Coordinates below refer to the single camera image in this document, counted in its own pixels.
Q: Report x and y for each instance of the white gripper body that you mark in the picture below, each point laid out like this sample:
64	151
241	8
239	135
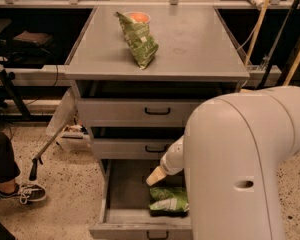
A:
170	164

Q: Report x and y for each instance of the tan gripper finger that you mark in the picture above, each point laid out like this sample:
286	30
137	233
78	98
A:
157	175

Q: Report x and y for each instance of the green rice chip bag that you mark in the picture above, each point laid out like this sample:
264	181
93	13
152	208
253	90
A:
169	199

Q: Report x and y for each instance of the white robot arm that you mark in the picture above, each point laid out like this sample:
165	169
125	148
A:
229	153

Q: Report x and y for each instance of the grey bottom drawer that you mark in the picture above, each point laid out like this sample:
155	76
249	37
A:
125	212

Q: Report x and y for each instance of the grey drawer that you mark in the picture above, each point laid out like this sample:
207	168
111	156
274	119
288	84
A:
143	103
125	212
148	143

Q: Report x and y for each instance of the grey middle drawer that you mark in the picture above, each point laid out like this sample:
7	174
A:
148	143

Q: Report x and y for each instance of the grey drawer cabinet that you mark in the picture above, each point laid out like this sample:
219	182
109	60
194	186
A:
193	47

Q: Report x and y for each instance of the grey top drawer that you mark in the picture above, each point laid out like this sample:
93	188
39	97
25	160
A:
143	103

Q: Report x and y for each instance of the green chip bag on counter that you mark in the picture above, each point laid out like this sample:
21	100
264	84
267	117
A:
137	35

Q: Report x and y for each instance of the clear plastic bin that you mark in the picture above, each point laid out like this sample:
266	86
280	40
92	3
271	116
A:
74	138

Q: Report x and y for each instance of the grey reacher stick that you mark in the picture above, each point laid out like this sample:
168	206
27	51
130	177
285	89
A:
38	158

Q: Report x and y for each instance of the black sneaker white laces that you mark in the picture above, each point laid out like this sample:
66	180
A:
26	193

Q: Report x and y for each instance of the black trouser leg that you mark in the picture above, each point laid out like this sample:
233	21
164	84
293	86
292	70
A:
9	169

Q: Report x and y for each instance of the dark box on shelf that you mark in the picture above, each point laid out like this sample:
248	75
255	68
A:
37	39

